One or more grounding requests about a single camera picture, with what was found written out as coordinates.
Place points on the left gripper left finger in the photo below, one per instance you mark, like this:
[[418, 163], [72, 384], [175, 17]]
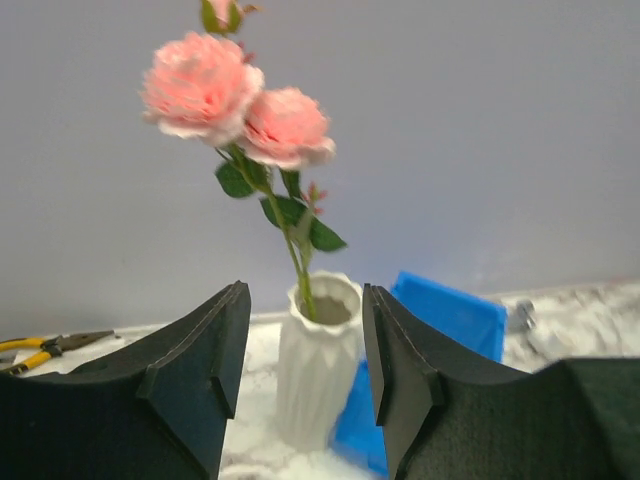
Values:
[[155, 409]]

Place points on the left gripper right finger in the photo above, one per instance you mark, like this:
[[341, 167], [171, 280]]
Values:
[[450, 413]]

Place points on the white ribbed ceramic vase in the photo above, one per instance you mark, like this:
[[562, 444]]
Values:
[[318, 360]]

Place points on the pink rose stem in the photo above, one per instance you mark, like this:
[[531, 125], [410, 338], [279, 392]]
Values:
[[205, 87]]

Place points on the yellow handled pliers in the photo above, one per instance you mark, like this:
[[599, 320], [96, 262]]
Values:
[[47, 348]]

